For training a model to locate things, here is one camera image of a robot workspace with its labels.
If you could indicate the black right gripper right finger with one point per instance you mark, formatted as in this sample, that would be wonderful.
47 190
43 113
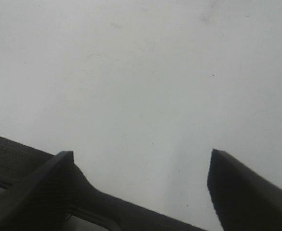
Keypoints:
242 199

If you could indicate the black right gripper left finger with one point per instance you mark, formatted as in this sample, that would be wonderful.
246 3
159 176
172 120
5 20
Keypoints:
40 201

